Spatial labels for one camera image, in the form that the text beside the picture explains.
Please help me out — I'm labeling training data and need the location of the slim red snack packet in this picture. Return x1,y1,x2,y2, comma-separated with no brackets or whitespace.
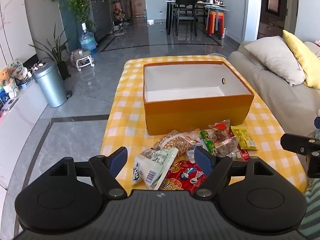
231,147,250,162

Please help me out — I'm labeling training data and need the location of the brown plush bear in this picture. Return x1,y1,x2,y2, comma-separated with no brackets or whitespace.
0,69,17,86

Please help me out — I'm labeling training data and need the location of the red cartoon snack packet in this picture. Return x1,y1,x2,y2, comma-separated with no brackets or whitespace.
158,159,207,192

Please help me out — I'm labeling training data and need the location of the yellow checked tablecloth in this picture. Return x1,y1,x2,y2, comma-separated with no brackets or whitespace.
100,55,310,198

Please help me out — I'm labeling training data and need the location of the clear peanut packet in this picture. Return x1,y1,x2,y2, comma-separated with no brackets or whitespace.
152,129,200,158

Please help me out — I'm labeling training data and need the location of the dining table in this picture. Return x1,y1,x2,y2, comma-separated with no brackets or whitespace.
164,0,229,39

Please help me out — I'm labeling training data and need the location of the tall leafy green plant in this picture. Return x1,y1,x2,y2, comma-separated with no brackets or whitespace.
66,0,97,29

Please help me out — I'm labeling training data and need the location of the grey sideboard cabinet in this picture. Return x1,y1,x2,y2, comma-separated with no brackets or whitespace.
89,0,113,43

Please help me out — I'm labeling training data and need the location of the stack of coloured plastic stools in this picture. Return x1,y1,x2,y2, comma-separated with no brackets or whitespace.
205,10,226,38

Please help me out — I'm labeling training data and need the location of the long-leaf plant in black pot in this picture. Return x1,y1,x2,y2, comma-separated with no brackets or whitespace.
29,24,73,81

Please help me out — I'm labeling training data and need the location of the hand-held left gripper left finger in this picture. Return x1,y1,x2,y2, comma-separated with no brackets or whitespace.
49,146,128,199

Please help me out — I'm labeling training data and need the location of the yellow snack packet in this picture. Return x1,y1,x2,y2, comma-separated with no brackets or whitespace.
230,125,259,151

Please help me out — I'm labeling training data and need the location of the white puffy snack packet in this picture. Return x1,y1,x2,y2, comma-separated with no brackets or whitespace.
132,147,179,189

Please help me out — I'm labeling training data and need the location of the green sausage stick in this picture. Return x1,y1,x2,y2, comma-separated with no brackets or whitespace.
199,129,218,157

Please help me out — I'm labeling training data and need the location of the clear brown cake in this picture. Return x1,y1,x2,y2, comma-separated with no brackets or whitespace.
209,119,239,158

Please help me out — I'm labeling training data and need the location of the orange cardboard box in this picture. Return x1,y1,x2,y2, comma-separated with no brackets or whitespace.
143,61,255,136

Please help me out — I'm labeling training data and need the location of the yellow pillow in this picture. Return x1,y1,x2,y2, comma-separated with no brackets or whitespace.
282,29,320,90

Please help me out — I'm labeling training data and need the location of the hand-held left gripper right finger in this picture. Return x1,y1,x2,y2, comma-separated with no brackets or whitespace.
194,146,274,199

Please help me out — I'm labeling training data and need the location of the blue water jug with pump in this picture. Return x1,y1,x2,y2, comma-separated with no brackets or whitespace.
79,22,98,55

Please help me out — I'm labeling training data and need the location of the black dining chair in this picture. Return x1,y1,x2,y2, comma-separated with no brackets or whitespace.
172,0,198,37

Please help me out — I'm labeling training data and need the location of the beige sofa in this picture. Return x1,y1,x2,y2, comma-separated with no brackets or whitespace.
226,36,320,171

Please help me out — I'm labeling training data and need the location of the teal striped cloth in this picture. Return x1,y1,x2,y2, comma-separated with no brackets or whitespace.
299,177,320,233

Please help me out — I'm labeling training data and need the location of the clear packet of white balls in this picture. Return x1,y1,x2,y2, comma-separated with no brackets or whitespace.
184,132,203,161

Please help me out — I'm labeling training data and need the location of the grey pillow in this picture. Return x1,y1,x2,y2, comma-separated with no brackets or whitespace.
244,35,306,87

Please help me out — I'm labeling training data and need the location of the silver pedal trash can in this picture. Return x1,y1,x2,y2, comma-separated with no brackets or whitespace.
33,62,73,108

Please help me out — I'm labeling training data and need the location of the small white rolling stool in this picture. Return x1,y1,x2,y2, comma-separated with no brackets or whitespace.
71,49,95,72

